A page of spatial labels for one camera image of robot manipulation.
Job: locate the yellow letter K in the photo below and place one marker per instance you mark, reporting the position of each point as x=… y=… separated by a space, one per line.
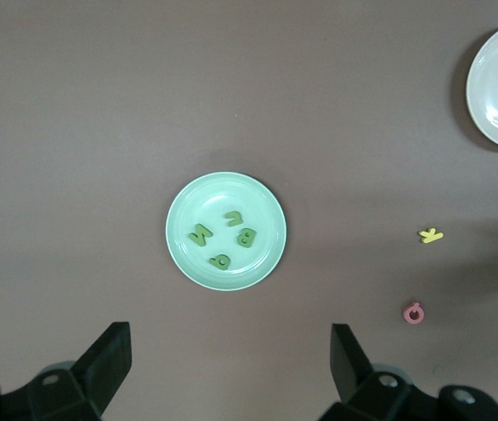
x=429 y=236

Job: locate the green letter P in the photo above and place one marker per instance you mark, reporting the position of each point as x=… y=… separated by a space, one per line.
x=220 y=261

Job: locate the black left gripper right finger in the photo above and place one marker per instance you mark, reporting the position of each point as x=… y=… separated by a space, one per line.
x=352 y=373

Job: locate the green letter N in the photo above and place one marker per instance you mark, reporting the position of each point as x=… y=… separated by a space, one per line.
x=200 y=235

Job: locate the brown table cover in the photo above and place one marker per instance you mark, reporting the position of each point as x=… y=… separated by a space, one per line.
x=100 y=109

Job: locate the green round plate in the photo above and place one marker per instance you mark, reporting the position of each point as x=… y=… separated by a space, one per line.
x=227 y=193

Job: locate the green letter B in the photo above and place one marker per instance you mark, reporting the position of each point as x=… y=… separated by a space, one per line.
x=246 y=239

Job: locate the green letter L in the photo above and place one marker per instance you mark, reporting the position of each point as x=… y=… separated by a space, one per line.
x=232 y=219

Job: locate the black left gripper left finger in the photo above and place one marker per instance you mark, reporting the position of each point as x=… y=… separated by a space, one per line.
x=104 y=368

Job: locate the pink letter Q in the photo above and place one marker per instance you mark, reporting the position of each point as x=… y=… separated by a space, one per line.
x=408 y=316

